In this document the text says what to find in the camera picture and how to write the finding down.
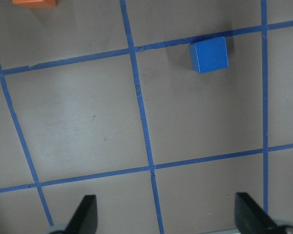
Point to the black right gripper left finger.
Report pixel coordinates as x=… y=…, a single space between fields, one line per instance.
x=85 y=218

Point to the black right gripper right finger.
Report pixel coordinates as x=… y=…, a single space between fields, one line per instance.
x=249 y=217

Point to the blue wooden block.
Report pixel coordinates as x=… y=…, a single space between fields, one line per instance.
x=209 y=55

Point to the orange wooden block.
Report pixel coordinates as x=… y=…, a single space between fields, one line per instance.
x=35 y=4

